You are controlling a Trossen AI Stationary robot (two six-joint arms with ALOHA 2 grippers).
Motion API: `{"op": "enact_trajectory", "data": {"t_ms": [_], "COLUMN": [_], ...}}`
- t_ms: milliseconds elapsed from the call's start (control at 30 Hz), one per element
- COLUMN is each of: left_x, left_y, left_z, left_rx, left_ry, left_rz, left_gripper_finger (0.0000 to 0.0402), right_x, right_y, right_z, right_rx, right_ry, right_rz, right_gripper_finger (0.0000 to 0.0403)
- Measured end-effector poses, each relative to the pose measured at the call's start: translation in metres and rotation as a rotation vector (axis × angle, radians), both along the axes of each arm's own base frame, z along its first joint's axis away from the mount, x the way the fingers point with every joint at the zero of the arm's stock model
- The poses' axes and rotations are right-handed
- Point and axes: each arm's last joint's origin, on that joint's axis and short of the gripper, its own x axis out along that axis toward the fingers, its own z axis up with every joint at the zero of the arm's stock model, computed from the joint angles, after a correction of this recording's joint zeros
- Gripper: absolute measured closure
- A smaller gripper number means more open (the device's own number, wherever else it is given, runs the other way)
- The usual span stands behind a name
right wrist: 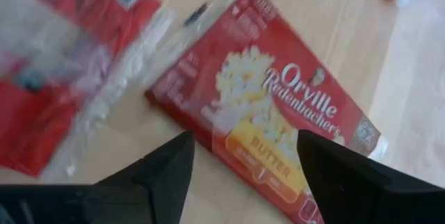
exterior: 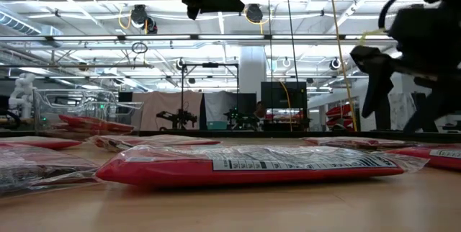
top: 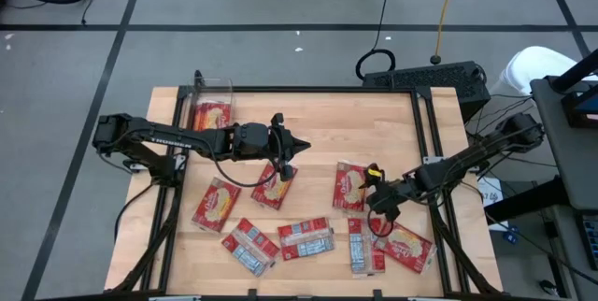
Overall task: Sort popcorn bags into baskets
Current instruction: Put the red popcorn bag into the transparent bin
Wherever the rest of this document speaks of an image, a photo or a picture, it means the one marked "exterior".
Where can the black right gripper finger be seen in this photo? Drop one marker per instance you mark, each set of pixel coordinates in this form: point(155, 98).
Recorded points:
point(432, 98)
point(376, 77)

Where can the red popcorn bag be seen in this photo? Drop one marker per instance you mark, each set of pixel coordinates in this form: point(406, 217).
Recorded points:
point(216, 174)
point(43, 170)
point(162, 141)
point(43, 143)
point(101, 124)
point(72, 130)
point(443, 161)
point(360, 142)

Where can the black background robot arm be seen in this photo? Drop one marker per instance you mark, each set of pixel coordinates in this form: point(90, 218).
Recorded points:
point(178, 116)
point(237, 118)

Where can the white patterned cloth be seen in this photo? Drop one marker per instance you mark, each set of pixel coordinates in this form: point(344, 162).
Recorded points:
point(398, 109)

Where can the red storage bins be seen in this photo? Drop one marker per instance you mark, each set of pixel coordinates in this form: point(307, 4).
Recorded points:
point(338, 111)

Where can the black gantry stand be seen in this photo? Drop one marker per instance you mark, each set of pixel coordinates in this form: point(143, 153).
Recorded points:
point(210, 65)

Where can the black monitor screen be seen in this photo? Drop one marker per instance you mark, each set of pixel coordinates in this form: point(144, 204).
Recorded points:
point(277, 95)

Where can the person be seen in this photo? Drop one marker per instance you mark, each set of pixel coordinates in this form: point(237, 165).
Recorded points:
point(260, 109)

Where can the teal box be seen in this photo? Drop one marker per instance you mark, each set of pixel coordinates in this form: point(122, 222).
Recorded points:
point(217, 125)

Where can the beige curtain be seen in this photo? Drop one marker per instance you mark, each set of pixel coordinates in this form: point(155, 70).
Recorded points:
point(151, 109)

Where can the clear plastic basket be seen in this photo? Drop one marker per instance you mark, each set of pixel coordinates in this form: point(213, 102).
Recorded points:
point(47, 102)

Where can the white humanoid robot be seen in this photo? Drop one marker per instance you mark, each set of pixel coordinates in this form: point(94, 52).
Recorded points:
point(22, 95)

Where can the black aluminium table frame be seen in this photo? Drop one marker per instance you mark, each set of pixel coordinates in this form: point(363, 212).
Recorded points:
point(432, 137)

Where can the silver air duct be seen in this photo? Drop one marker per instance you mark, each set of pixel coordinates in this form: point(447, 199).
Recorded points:
point(18, 25)

